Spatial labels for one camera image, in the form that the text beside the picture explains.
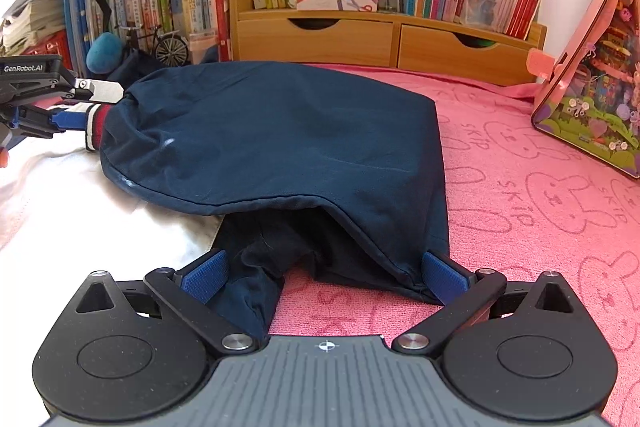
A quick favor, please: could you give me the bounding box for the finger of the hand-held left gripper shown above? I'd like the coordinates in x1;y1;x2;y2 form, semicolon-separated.
52;76;125;106
0;106;72;140

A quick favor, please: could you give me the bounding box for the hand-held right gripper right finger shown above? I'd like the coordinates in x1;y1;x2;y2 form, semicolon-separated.
392;252;576;355

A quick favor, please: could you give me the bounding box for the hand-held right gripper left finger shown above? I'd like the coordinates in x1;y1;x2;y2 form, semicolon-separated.
75;249;256;355

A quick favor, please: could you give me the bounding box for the navy and white jacket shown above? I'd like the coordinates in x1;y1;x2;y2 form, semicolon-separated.
0;61;451;343

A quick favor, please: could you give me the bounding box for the round blue plush ball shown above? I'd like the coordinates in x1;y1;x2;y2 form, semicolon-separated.
86;32;134;76

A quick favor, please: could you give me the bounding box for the red plastic basket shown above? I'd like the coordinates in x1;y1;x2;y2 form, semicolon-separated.
0;29;72;60

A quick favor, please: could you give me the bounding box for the stack of papers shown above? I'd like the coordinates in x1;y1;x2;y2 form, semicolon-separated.
0;0;67;54

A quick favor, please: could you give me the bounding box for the pink bunny print mat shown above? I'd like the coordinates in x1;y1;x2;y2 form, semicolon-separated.
30;62;640;427

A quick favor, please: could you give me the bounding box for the black model bicycle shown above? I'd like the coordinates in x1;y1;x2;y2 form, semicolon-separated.
115;24;191;66

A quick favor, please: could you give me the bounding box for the wooden drawer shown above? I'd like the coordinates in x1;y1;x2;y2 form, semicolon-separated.
399;25;543;86
237;18;397;68

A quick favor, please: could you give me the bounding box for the wooden desk organizer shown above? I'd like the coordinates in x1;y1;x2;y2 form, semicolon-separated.
229;0;548;86

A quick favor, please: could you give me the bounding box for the pink triangular miniature house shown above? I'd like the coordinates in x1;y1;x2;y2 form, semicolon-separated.
529;0;640;180

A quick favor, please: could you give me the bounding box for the white paper board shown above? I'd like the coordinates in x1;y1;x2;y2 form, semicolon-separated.
537;0;604;58

